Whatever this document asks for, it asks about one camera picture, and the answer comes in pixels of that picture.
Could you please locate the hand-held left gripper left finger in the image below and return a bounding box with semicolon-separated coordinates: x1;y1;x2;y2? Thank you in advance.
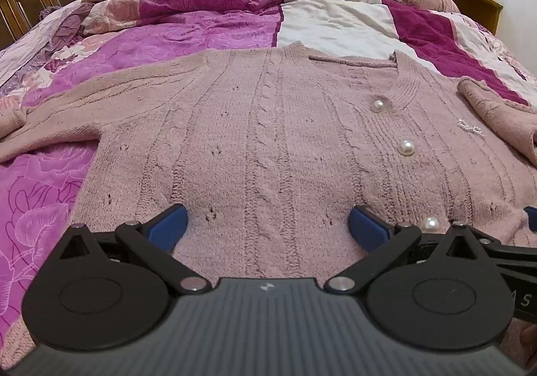
59;204;211;293

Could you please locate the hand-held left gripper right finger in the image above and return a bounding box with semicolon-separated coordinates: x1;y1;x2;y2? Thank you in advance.
323;205;498;293

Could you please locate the pink knitted cardigan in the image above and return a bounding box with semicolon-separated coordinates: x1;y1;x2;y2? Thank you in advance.
0;43;537;368

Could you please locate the magenta and white patchwork blanket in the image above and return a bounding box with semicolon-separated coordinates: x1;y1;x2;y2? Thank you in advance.
0;0;537;360

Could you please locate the lilac floral bed sheet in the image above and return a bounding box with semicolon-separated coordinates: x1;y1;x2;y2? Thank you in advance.
0;1;95;108

